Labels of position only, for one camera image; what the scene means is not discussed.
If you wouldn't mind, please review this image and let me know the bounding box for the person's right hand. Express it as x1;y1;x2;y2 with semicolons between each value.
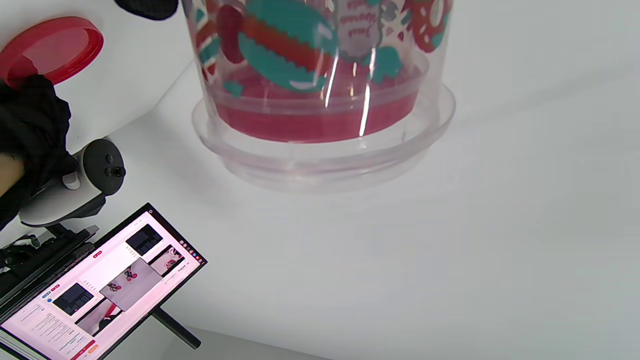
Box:
0;75;79;197

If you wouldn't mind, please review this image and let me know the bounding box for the black monitor stand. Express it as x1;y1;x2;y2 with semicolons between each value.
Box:
150;306;202;351

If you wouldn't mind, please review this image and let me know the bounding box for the white and black hand controller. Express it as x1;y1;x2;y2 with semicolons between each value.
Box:
19;137;127;229

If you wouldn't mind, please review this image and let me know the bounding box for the person's right forearm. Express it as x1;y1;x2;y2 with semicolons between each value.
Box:
0;152;26;198

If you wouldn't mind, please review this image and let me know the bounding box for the person's left hand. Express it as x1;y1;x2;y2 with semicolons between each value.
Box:
114;0;179;22

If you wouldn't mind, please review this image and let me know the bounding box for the black computer monitor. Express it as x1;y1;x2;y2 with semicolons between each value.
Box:
0;202;209;360

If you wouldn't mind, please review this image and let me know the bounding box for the medium red lid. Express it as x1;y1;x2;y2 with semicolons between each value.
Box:
0;16;105;91

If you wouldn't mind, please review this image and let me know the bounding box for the small red lid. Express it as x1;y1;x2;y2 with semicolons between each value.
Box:
214;62;422;145

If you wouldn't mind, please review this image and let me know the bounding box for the medium clear printed food container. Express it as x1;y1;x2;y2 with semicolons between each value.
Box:
181;0;457;195

